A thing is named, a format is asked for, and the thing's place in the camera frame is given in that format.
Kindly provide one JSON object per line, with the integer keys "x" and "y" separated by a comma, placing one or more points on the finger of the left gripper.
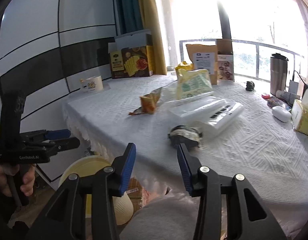
{"x": 60, "y": 145}
{"x": 57, "y": 134}

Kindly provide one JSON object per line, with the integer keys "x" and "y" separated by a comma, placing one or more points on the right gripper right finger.
{"x": 247, "y": 215}

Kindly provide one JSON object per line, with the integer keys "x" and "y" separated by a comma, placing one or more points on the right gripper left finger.
{"x": 63, "y": 217}

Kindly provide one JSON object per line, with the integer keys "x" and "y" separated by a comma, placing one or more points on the brown snack wrapper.
{"x": 148, "y": 103}

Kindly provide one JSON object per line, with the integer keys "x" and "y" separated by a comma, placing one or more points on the white socks package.
{"x": 210, "y": 115}

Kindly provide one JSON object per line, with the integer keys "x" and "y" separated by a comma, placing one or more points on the clear plastic bag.
{"x": 168, "y": 93}

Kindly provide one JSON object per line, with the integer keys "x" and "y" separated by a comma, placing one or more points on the yellow green printed bag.
{"x": 192, "y": 83}

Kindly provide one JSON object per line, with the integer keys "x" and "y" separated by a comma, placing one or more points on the cream plastic trash bin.
{"x": 86, "y": 168}

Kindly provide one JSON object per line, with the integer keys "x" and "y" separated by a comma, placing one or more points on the person's left hand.
{"x": 9, "y": 175}

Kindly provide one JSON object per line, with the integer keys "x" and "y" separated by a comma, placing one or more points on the white cartoon mug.
{"x": 91, "y": 84}

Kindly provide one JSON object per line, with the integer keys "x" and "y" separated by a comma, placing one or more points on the orange cardboard box under table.
{"x": 138, "y": 195}

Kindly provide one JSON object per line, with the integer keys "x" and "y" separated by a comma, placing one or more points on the white lace tablecloth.
{"x": 243, "y": 137}

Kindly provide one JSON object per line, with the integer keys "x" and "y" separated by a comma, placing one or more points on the white earbuds case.
{"x": 281, "y": 114}

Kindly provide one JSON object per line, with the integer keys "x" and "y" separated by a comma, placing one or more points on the dark snack cracker box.
{"x": 131, "y": 55}

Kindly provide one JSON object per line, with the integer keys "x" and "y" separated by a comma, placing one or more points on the yellow tissue box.
{"x": 299, "y": 114}

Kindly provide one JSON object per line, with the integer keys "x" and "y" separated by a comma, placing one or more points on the colourful holographic small box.
{"x": 273, "y": 101}

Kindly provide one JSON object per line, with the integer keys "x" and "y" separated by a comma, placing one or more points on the red round lid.
{"x": 266, "y": 96}

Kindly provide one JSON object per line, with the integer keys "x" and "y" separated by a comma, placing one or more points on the white tube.
{"x": 287, "y": 96}

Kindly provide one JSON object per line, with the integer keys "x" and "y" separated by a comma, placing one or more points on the small dark figurine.
{"x": 250, "y": 86}

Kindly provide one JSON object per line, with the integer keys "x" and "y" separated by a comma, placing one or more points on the white power adapter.
{"x": 293, "y": 87}

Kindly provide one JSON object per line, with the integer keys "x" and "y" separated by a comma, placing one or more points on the small photo printed carton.
{"x": 225, "y": 60}

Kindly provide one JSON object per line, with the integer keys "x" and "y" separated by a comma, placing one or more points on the steel thermos tumbler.
{"x": 278, "y": 71}

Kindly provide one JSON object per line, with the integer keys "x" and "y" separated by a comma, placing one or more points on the left yellow curtain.
{"x": 150, "y": 20}

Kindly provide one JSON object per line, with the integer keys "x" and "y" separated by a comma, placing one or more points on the kraft paper pouch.
{"x": 204, "y": 57}

